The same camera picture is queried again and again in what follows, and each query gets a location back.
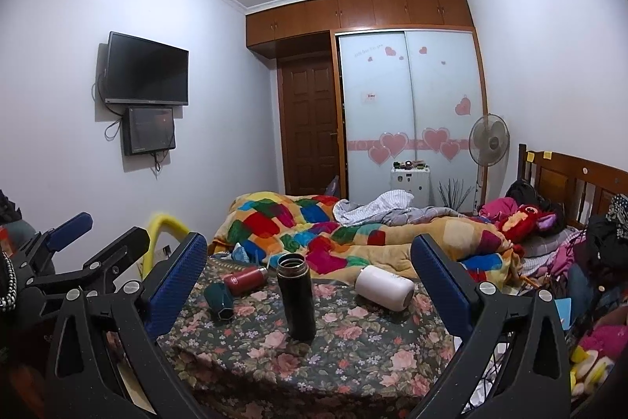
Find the black thermos cup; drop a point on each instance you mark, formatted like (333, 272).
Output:
(296, 301)

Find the wooden overhead cabinet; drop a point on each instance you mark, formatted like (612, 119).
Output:
(363, 14)

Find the small black monitor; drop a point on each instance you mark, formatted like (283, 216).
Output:
(148, 130)

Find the floral cloth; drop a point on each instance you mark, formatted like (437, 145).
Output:
(319, 365)

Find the grey striped sheet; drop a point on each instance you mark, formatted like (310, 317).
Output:
(382, 209)

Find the brown wooden door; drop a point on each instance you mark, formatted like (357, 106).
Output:
(309, 129)

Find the standing fan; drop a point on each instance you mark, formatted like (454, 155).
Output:
(488, 139)

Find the bundle of dry twigs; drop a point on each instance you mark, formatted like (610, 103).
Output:
(455, 195)

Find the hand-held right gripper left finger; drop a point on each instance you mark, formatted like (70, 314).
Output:
(175, 286)

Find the pink garment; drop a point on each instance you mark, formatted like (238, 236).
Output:
(498, 209)

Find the yellow foam tube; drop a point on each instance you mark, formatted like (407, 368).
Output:
(164, 225)

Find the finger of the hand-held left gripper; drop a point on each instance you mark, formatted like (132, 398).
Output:
(71, 230)
(120, 249)

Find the wooden bed headboard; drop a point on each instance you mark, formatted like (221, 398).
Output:
(579, 178)

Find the red thermos cup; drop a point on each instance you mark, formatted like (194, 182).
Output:
(245, 280)

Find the dark green cup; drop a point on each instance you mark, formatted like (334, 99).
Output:
(219, 298)

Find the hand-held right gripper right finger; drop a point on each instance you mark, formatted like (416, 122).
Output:
(439, 289)

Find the glass sliding door wardrobe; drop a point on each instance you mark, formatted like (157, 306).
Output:
(417, 105)

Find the white cup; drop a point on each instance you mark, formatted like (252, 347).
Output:
(385, 289)

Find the colourful patchwork quilt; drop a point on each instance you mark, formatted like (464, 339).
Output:
(314, 232)

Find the wall television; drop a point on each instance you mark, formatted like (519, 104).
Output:
(146, 68)

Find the blue book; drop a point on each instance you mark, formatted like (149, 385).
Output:
(563, 312)

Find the black clothes pile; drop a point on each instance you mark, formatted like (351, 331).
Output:
(608, 237)

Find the red plush toy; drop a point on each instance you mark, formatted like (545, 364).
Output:
(525, 225)

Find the small white cabinet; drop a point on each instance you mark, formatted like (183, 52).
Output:
(411, 186)

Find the yellow and white toy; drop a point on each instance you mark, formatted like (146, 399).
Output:
(591, 370)

